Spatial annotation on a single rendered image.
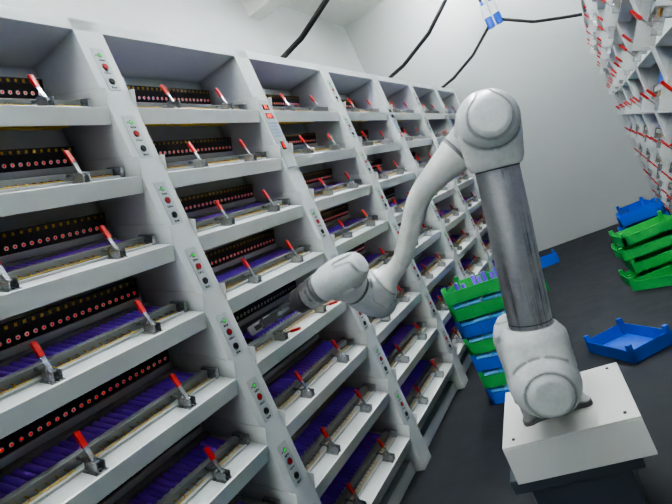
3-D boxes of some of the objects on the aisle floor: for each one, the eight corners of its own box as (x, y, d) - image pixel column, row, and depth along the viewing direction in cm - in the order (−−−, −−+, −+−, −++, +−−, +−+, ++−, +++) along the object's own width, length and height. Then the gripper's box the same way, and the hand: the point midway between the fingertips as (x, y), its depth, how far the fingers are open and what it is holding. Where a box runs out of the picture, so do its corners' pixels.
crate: (676, 342, 212) (668, 324, 212) (635, 364, 209) (627, 346, 209) (625, 333, 242) (618, 317, 242) (589, 352, 239) (582, 336, 239)
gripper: (312, 278, 161) (260, 311, 172) (286, 293, 147) (231, 328, 158) (325, 298, 161) (272, 330, 172) (300, 316, 147) (244, 349, 158)
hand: (260, 325), depth 163 cm, fingers open, 3 cm apart
